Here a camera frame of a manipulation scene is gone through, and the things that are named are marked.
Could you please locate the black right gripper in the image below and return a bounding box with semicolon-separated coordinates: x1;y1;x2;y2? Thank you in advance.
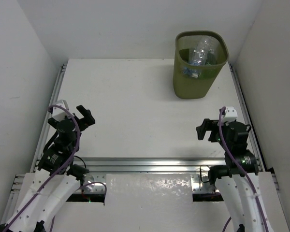
196;117;231;150

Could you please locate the clear bottle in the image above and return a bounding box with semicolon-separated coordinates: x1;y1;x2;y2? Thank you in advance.
188;36;217;66

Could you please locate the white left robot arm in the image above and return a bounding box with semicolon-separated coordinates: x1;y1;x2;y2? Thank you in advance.
0;101;95;232

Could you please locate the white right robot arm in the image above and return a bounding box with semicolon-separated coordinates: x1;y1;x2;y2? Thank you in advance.
196;119;273;232

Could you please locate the olive green mesh bin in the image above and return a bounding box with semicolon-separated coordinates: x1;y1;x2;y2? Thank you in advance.
173;30;229;99

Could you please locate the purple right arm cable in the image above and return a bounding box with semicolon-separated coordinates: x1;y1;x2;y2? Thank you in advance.
218;106;269;232

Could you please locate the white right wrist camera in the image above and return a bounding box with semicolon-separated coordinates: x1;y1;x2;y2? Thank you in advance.
218;106;238;124

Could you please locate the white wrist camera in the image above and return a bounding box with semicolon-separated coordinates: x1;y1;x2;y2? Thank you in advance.
218;106;238;124
48;100;69;121

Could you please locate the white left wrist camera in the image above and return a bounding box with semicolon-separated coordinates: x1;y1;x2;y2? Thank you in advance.
48;100;69;121

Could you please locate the aluminium frame rail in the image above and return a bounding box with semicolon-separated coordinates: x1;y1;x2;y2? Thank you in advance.
13;61;280;194

